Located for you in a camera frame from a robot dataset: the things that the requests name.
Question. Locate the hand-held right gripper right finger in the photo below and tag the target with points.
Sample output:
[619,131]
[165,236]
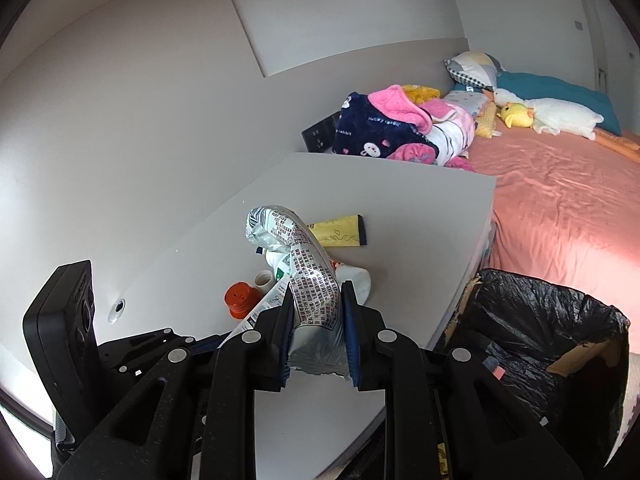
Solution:
[351,340]

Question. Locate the white foam floor mat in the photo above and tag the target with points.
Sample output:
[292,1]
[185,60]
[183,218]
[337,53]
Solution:
[632,417]

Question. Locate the yellow patterned plush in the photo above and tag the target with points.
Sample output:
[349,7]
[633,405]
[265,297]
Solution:
[486,120]

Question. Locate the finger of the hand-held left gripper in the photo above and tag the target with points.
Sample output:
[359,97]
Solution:
[145,342]
[207,344]

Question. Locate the pink white blanket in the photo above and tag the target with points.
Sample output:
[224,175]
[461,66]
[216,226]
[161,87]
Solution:
[455,135]

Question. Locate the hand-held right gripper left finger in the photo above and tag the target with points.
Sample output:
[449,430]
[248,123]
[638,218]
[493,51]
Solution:
[280,340]

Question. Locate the navy printed blanket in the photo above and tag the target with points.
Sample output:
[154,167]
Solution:
[365,130]

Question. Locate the teal pillow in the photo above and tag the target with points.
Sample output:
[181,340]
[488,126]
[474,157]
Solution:
[560,87]

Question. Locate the cardboard bin with black liner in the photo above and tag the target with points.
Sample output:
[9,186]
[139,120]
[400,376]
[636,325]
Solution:
[540,320]

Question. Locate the pink bed sheet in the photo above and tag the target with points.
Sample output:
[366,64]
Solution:
[550,200]

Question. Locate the yellow flat packet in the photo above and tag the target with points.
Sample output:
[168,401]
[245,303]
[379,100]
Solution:
[340,232]

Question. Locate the grey small pillow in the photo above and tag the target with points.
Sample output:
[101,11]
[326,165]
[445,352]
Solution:
[470,102]

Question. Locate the yellow duck plush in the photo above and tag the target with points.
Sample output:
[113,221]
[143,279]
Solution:
[517,115]

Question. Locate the white goose plush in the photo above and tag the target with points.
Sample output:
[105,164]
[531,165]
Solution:
[560,112]

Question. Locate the white green plastic pouch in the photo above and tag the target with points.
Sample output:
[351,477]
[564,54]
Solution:
[357,277]

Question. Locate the silver printed snack bag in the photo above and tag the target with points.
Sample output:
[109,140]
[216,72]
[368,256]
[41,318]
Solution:
[310,280]

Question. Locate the red round lid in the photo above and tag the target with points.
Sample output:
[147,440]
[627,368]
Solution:
[240,299]

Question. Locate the black wall socket panel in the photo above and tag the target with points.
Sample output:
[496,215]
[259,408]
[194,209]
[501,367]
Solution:
[317,135]

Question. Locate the yellow cloth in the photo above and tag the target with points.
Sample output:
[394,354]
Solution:
[420,92]

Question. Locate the small white cup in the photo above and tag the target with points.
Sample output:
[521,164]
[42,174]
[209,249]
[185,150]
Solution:
[263,280]

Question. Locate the checked patchwork pillow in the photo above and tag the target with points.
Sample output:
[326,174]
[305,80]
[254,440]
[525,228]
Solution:
[472,67]

